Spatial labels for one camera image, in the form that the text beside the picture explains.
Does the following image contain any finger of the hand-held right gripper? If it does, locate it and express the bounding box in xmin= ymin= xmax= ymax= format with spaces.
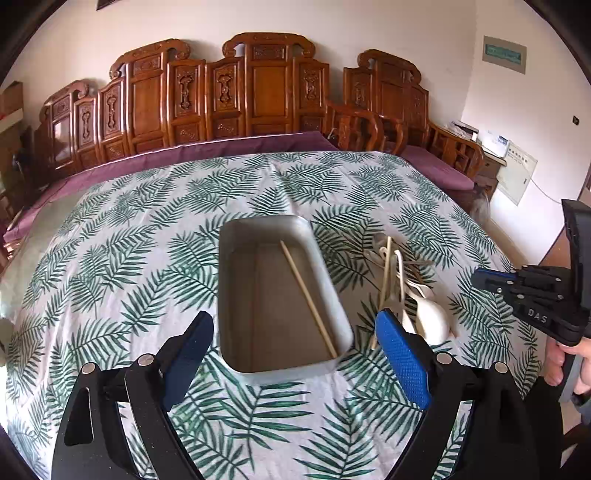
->
xmin=471 ymin=268 xmax=520 ymax=284
xmin=480 ymin=281 xmax=527 ymax=302

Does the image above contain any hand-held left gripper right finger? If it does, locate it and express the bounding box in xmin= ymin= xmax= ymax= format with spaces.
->
xmin=375 ymin=309 xmax=561 ymax=480

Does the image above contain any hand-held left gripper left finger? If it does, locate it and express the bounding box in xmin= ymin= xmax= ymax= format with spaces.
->
xmin=51 ymin=311 xmax=215 ymax=480

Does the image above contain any pale wooden chopstick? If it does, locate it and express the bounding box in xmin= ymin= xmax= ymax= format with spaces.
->
xmin=370 ymin=237 xmax=392 ymax=350
xmin=280 ymin=240 xmax=339 ymax=360

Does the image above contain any grey metal tray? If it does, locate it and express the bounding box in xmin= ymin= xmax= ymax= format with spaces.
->
xmin=218 ymin=215 xmax=355 ymax=384

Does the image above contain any white plastic fork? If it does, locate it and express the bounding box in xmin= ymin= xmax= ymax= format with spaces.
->
xmin=378 ymin=246 xmax=404 ymax=282

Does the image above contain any person's right hand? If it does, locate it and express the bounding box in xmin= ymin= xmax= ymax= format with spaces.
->
xmin=544 ymin=336 xmax=591 ymax=387

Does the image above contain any brown wooden board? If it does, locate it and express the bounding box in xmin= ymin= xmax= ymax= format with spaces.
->
xmin=538 ymin=231 xmax=573 ymax=268

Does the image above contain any wooden side table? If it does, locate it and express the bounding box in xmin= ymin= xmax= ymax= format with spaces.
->
xmin=475 ymin=154 xmax=507 ymax=197

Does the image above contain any white distribution box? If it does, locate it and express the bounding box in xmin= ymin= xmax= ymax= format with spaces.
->
xmin=496 ymin=141 xmax=539 ymax=206

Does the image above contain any leaf-print tablecloth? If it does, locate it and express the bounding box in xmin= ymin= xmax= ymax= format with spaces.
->
xmin=0 ymin=152 xmax=548 ymax=480

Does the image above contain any small purple seat cushion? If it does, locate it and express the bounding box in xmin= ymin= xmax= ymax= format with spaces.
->
xmin=401 ymin=145 xmax=476 ymax=191

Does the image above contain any white box with blue print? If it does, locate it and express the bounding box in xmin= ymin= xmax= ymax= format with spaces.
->
xmin=475 ymin=129 xmax=511 ymax=160

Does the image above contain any long purple seat cushion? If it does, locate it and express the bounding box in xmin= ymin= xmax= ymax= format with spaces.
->
xmin=2 ymin=130 xmax=340 ymax=241

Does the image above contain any carved wooden armchair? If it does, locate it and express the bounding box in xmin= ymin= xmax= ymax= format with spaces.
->
xmin=325 ymin=50 xmax=485 ymax=181

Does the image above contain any carved wooden sofa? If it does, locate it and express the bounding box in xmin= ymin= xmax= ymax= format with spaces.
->
xmin=34 ymin=32 xmax=331 ymax=178

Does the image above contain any cardboard box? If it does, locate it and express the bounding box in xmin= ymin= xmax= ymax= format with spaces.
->
xmin=0 ymin=82 xmax=24 ymax=116

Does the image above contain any white cable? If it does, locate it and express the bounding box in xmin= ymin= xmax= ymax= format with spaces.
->
xmin=530 ymin=178 xmax=566 ymax=204

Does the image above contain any grey-green wall panel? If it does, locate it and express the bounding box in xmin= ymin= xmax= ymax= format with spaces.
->
xmin=482 ymin=34 xmax=528 ymax=75

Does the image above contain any dark wall frame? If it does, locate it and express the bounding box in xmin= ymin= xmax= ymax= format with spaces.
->
xmin=96 ymin=0 xmax=153 ymax=12

